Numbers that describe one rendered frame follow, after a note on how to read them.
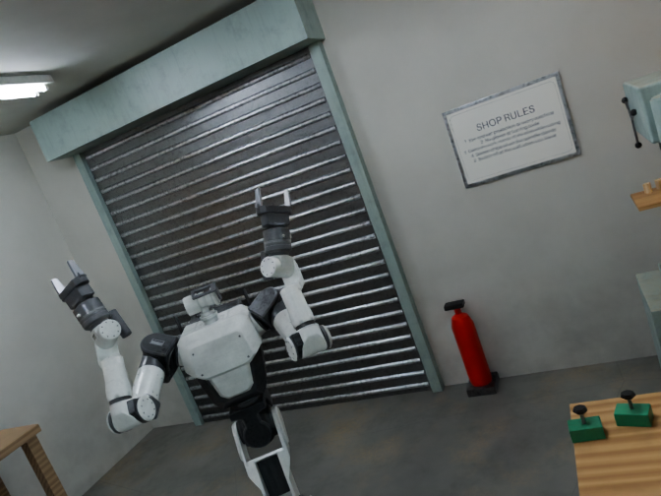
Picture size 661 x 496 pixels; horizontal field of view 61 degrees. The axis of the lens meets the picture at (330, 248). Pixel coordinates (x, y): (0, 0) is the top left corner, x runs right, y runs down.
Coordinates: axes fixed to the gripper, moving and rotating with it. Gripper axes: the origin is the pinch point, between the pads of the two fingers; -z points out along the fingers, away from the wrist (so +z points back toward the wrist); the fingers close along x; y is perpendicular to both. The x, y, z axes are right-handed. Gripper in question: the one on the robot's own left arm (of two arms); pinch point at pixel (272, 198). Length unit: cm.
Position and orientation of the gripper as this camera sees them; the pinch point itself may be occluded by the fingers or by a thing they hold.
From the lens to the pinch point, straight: 185.5
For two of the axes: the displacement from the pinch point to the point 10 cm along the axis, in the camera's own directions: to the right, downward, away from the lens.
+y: -5.5, 1.8, 8.2
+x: -8.3, 0.1, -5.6
